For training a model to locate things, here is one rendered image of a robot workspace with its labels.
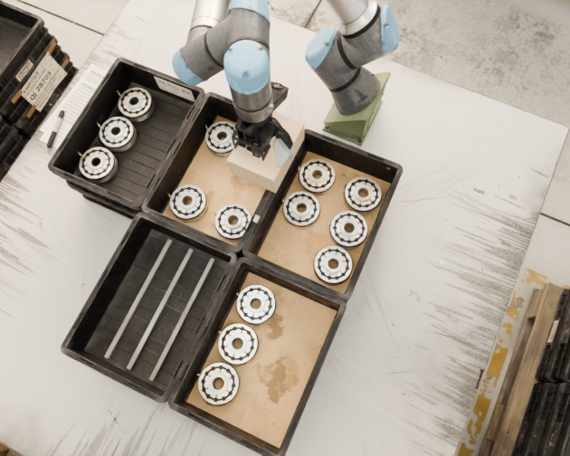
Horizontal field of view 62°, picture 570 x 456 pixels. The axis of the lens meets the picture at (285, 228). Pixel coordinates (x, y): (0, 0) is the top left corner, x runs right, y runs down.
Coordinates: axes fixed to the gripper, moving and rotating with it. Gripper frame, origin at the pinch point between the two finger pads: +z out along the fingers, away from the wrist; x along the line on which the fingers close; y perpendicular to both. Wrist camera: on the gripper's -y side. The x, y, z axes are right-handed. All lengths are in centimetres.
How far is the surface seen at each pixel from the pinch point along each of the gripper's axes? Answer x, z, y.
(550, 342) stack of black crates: 110, 91, -10
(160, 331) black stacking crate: -9, 27, 49
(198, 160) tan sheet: -24.1, 26.8, 1.5
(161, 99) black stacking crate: -45, 27, -12
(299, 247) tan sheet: 14.2, 26.6, 12.8
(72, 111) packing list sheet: -78, 40, 0
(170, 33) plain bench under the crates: -63, 40, -43
